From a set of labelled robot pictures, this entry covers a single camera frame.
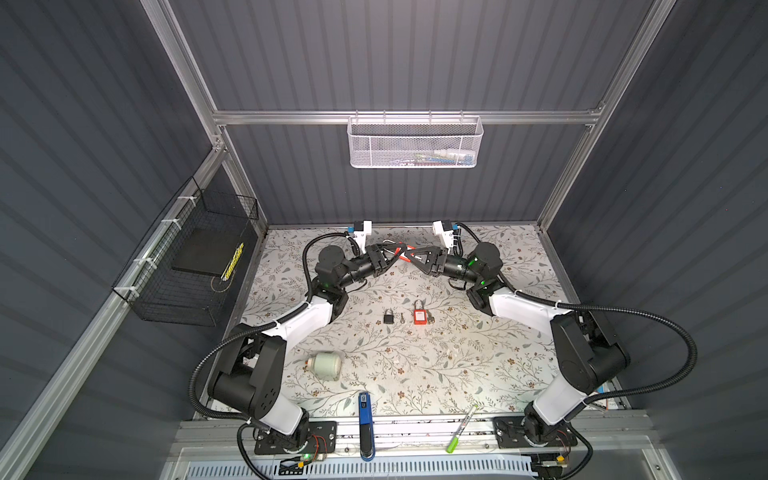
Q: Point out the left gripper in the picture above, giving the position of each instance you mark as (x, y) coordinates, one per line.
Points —
(375, 259)

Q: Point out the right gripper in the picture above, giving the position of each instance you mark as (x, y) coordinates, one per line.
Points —
(437, 262)

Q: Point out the red padlock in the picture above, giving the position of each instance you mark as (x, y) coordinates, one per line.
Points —
(420, 314)
(401, 250)

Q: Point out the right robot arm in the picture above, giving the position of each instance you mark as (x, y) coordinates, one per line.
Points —
(587, 349)

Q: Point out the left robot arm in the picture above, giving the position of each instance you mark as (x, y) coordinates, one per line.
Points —
(248, 372)

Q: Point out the pale green cup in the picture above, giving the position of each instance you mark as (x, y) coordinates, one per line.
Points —
(325, 366)

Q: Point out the yellow brush in basket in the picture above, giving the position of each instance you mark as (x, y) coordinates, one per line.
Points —
(232, 264)

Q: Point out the blue utility knife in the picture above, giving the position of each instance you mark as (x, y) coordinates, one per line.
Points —
(366, 434)

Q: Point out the black pad in basket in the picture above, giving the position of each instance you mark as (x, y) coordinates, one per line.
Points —
(205, 252)

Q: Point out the green marker pen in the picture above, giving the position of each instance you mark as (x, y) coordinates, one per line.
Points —
(451, 447)

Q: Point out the white vent strip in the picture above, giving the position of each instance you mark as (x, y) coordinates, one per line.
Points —
(406, 467)

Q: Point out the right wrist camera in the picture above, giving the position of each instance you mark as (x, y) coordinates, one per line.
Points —
(446, 232)

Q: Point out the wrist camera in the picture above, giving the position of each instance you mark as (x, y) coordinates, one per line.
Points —
(359, 232)
(446, 232)

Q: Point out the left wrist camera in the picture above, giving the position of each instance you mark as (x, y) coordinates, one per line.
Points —
(359, 232)

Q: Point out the white wire basket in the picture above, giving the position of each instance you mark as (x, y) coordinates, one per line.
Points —
(414, 142)

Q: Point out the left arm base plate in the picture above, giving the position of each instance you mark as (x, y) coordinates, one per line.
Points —
(310, 438)

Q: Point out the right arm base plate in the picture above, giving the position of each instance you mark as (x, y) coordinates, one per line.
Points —
(526, 431)

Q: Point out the black wire basket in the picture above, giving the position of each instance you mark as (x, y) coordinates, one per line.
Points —
(157, 293)

